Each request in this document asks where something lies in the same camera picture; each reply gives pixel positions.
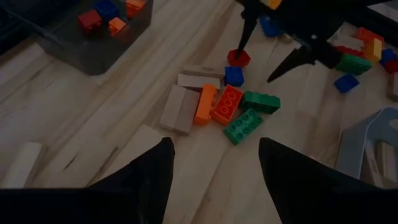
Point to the orange-red long toy brick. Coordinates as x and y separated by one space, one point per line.
368 34
227 104

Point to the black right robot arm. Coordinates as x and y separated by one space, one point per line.
348 12

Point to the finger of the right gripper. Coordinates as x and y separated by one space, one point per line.
298 57
248 25

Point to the yellow long toy brick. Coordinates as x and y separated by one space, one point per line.
374 49

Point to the pale wooden block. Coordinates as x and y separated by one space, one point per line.
21 165

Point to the red long toy brick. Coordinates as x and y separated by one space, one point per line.
351 51

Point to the blue small toy brick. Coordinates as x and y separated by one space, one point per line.
346 83
388 56
234 76
106 8

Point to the red small toy brick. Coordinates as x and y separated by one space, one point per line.
392 67
89 20
246 61

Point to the green long toy brick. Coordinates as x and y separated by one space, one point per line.
354 64
259 102
242 126

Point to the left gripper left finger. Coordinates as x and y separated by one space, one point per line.
124 205

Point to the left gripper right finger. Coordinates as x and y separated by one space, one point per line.
326 205

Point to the blue long toy brick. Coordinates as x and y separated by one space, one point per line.
270 26

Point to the dark grey plastic bin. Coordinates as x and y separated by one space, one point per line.
77 53

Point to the orange long toy brick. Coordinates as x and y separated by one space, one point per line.
205 104

